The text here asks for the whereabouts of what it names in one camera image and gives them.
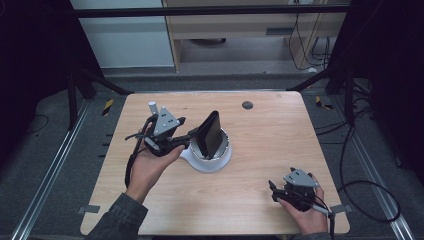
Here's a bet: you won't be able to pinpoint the grey tape strip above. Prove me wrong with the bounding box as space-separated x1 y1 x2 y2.
76 204 101 215
330 203 353 214

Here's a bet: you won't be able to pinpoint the white bowl with silver rim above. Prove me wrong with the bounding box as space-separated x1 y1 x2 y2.
188 127 232 163

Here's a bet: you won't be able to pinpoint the white stand with pole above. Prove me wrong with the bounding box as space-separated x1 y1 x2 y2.
147 101 234 174

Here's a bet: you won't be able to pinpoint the yellow and black tape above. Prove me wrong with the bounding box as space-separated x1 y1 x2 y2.
314 95 335 111
101 98 115 117

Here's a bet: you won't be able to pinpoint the black horizontal bar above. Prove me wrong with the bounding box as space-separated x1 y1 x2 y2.
71 4 352 19

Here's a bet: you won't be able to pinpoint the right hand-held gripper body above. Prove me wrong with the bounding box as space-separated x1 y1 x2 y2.
282 167 321 213

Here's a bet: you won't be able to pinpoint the hand-held gripper cable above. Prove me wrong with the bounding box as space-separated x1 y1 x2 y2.
311 194 337 240
123 114 158 188

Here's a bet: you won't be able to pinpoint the looped black floor cable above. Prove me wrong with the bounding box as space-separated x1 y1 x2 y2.
337 124 402 224

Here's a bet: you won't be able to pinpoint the black cables at cabinet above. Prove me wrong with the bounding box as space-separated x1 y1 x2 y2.
287 12 332 72

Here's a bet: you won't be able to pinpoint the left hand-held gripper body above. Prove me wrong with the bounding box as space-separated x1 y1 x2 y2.
142 106 192 158

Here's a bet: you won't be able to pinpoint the right hand-held gripper cable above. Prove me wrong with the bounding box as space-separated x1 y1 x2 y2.
311 194 337 240

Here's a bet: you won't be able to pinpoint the metal floor rail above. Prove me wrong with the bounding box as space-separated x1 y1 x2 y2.
333 96 416 240
9 99 92 240

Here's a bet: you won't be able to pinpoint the white cabinet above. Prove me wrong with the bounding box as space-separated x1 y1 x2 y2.
70 0 175 70

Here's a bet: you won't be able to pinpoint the left hand-held gripper cable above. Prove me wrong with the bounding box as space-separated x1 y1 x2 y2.
123 114 158 188

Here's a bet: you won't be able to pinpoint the black metal stand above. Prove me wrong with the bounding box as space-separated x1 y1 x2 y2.
285 61 356 128
65 61 135 132

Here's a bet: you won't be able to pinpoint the wooden cabinet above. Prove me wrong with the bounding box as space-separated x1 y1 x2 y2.
162 0 352 73

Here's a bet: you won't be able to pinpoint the person's right hand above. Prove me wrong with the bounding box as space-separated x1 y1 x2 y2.
276 172 330 236

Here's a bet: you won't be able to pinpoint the thin black floor cable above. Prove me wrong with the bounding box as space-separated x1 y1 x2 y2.
22 113 50 136

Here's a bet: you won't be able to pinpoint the person's left hand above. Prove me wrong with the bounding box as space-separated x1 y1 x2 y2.
125 123 186 205

